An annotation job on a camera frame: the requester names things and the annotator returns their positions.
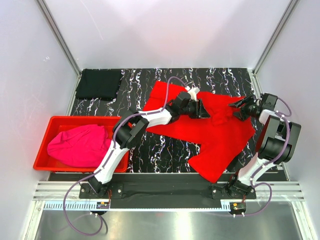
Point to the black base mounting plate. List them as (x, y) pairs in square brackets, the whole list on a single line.
[(159, 191)]

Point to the red t shirt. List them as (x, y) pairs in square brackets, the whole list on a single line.
[(221, 137)]

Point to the left connector box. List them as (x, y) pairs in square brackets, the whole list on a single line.
[(104, 205)]

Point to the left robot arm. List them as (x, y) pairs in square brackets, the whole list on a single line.
[(128, 132)]

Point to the red plastic bin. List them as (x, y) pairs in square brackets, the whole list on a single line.
[(57, 124)]

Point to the aluminium frame rail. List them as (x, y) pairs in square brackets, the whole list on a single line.
[(62, 195)]

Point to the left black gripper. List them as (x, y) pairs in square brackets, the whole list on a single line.
[(199, 112)]

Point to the connector box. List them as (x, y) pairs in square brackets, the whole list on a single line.
[(104, 205), (238, 206)]

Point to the pink t shirt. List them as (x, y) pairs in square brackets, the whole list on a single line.
[(81, 147)]

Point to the right connector box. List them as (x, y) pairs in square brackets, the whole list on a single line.
[(238, 206)]

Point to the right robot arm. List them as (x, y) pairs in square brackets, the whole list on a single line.
[(276, 143)]

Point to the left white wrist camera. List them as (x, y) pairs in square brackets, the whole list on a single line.
[(192, 91)]

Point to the folded black t shirt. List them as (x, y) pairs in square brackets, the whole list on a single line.
[(99, 83)]

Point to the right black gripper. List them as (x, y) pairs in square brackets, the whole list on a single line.
[(248, 100)]

